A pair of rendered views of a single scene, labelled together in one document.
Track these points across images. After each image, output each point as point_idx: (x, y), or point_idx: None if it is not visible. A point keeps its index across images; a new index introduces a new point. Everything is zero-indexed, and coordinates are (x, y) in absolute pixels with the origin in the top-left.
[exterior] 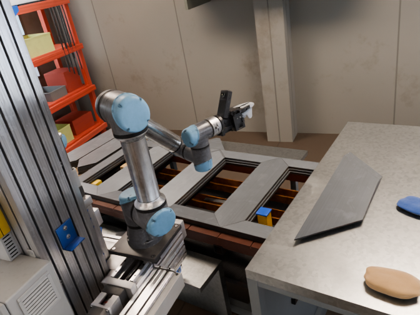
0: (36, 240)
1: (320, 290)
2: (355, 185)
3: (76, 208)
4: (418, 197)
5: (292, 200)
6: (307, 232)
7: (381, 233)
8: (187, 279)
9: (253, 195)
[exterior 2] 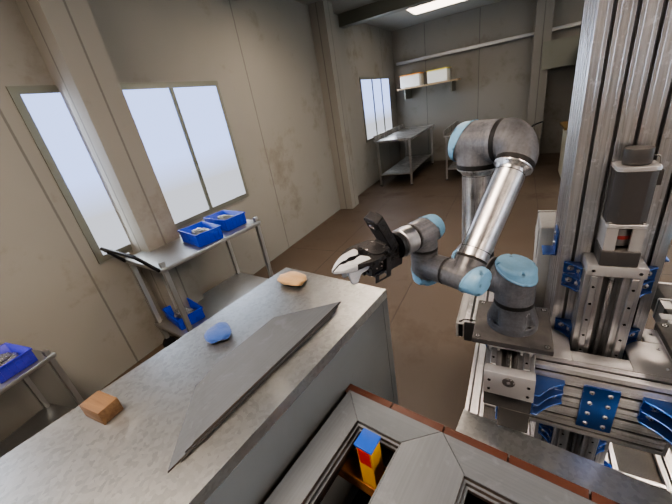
0: (556, 213)
1: (335, 279)
2: (242, 361)
3: (561, 235)
4: (208, 334)
5: None
6: (326, 306)
7: (267, 313)
8: (487, 425)
9: None
